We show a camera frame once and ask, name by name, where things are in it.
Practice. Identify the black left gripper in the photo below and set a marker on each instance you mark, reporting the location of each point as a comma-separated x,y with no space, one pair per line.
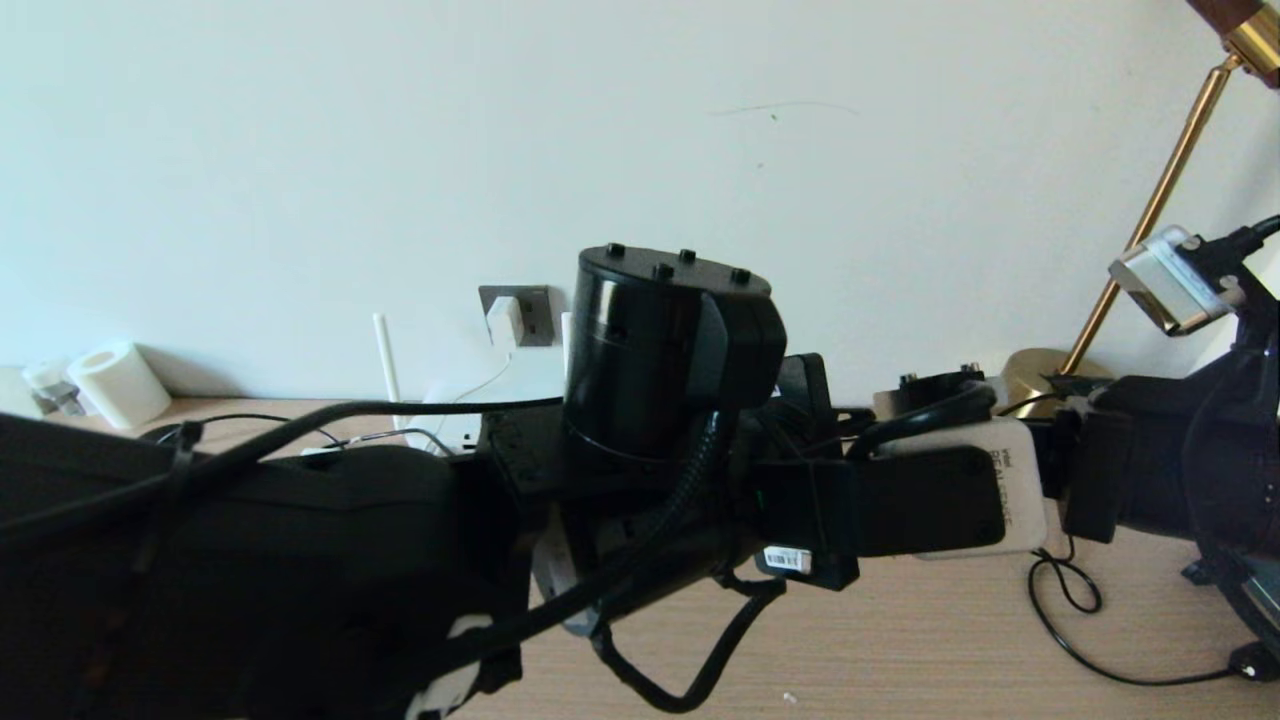
900,500

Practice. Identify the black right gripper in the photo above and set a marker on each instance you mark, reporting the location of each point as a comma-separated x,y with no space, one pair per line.
1150,470

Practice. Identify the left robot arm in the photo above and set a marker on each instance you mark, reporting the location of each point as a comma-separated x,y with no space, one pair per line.
300,560

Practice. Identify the white router with antennas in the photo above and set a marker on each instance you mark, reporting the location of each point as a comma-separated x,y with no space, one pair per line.
480,390

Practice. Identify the black clip on lamp base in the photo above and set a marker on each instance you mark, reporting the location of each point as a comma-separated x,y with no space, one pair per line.
1075,384

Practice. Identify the brass desk lamp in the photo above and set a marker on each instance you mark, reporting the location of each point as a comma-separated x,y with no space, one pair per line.
1150,220

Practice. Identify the black oval desk grommet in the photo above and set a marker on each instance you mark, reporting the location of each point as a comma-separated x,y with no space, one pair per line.
165,432

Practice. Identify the white toilet paper roll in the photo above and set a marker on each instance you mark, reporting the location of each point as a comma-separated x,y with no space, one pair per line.
118,386

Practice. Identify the small clear plastic jar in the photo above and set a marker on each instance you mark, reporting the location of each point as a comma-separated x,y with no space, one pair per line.
48,384

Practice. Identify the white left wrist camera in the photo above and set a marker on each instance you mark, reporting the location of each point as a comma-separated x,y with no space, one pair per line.
1020,480

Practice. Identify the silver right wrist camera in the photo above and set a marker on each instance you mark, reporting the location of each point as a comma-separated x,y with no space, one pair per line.
1165,285

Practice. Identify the grey wall socket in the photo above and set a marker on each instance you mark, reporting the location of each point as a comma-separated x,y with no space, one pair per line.
538,315

